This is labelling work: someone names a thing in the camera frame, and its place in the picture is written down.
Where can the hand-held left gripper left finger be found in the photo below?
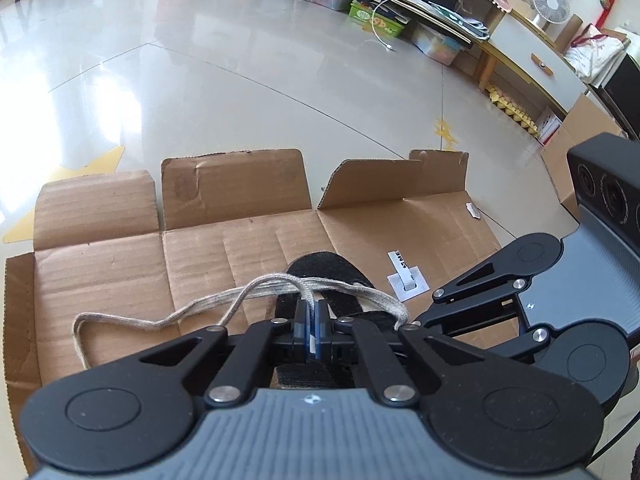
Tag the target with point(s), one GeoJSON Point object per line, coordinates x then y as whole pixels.
{"type": "Point", "coordinates": [301, 332]}

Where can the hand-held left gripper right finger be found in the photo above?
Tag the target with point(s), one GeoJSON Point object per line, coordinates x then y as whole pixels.
{"type": "Point", "coordinates": [317, 330]}

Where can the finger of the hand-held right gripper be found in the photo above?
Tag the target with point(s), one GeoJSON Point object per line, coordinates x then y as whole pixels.
{"type": "Point", "coordinates": [480, 287]}
{"type": "Point", "coordinates": [475, 322]}

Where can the black and cream suede shoe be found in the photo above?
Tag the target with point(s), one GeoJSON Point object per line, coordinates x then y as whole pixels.
{"type": "Point", "coordinates": [325, 265]}

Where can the beige shoelace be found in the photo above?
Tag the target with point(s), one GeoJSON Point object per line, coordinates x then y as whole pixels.
{"type": "Point", "coordinates": [200, 310]}

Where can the white paper label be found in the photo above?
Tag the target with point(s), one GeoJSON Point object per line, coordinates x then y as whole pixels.
{"type": "Point", "coordinates": [406, 285]}

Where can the white paper scrap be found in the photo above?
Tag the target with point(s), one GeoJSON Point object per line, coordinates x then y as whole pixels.
{"type": "Point", "coordinates": [473, 211]}

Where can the small white and red box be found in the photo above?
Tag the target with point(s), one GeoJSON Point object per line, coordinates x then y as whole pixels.
{"type": "Point", "coordinates": [549, 126]}

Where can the row of yellow blocks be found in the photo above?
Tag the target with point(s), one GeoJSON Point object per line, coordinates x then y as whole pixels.
{"type": "Point", "coordinates": [515, 112]}

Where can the flattened cardboard box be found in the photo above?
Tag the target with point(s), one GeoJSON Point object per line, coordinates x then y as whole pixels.
{"type": "Point", "coordinates": [125, 270]}

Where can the white tote bag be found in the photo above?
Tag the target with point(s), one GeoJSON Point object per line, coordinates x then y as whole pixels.
{"type": "Point", "coordinates": [595, 55]}

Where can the long wooden white cabinet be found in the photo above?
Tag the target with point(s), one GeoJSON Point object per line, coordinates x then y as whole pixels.
{"type": "Point", "coordinates": [530, 55]}

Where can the clear box with pastel contents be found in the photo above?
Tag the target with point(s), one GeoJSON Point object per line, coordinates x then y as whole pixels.
{"type": "Point", "coordinates": [437, 46]}

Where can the large yellow star floor sticker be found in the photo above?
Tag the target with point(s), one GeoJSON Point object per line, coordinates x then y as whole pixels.
{"type": "Point", "coordinates": [95, 165]}

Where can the stack of flat books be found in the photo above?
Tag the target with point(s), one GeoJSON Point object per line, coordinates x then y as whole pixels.
{"type": "Point", "coordinates": [440, 12]}

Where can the white desk fan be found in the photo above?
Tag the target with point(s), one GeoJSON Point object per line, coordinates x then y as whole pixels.
{"type": "Point", "coordinates": [550, 2]}

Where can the green storage box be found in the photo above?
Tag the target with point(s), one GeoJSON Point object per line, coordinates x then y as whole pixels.
{"type": "Point", "coordinates": [380, 20]}

